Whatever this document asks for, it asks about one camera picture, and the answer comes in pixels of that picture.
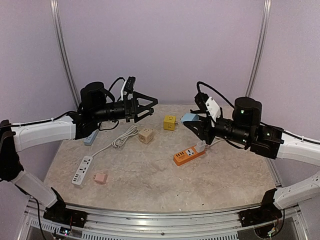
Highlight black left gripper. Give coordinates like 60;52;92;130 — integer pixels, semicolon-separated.
92;90;158;123

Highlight blue usb charger plug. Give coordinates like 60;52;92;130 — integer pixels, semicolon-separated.
180;113;199;124

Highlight beige cube socket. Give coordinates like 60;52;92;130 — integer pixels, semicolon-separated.
138;128;154;144

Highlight orange power strip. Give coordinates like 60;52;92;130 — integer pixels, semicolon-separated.
173;146;206;166

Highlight pink usb charger plug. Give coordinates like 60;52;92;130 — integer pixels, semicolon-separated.
93;173;108;185

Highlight white power strip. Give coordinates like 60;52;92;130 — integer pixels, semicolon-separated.
71;156;94;189

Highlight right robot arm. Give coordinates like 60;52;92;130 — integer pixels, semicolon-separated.
181;93;320;225

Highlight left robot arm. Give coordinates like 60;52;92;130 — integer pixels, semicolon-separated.
0;77;158;223

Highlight yellow cube socket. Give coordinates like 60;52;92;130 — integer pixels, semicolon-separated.
163;115;178;131

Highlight blue power strip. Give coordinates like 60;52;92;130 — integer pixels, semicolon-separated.
83;129;99;146

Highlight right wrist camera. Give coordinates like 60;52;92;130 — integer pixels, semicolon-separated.
194;92;222;127

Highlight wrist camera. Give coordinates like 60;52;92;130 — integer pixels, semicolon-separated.
120;76;136;101
194;92;222;127

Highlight white power strip cable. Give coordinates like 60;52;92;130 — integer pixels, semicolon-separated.
91;125;140;159

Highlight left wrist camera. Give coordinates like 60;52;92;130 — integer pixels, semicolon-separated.
120;76;136;101

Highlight orange strip white cable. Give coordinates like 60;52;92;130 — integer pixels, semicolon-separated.
204;138;226;150

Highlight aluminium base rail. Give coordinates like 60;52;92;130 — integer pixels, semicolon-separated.
17;199;310;240

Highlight right aluminium frame post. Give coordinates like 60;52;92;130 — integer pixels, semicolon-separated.
245;0;272;97

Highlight aluminium frame post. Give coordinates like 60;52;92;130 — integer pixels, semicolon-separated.
245;0;272;97
49;0;80;107

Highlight left aluminium frame post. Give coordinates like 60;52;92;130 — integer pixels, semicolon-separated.
49;0;80;107

